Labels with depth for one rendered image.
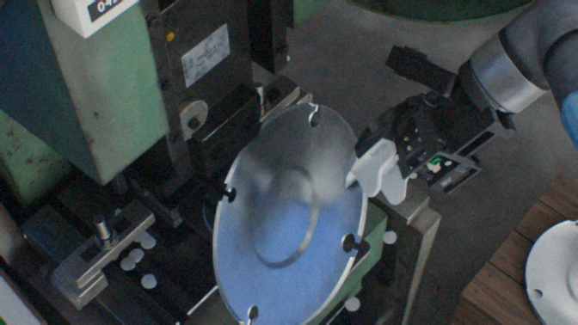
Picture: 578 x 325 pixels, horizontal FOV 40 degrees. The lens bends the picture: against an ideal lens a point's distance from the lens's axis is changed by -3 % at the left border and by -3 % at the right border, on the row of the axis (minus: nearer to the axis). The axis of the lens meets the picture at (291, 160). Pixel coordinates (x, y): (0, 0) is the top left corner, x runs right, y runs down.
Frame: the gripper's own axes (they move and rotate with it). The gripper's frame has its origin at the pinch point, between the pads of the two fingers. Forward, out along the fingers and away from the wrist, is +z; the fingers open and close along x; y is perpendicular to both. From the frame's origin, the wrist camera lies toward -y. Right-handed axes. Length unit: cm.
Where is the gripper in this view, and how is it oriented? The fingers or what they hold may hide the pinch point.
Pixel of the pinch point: (353, 175)
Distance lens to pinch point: 91.7
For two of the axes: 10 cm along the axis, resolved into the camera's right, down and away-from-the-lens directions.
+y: 1.8, 8.0, -5.7
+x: 7.6, 2.6, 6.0
